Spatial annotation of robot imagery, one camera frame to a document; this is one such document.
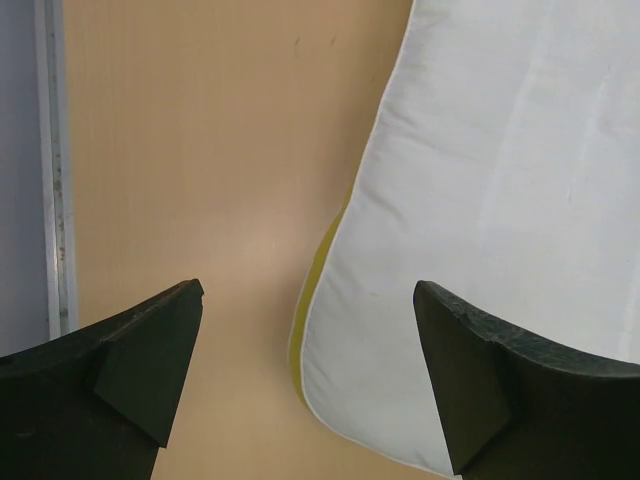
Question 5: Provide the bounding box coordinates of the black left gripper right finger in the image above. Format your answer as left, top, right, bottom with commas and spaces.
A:
413, 281, 639, 479

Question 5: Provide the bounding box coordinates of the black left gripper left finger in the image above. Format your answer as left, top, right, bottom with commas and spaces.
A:
1, 279, 204, 479

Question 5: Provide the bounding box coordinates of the white pillow yellow underside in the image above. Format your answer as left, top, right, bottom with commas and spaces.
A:
288, 1, 639, 478

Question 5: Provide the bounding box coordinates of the aluminium table edge rail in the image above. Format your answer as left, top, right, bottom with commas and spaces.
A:
34, 0, 79, 340

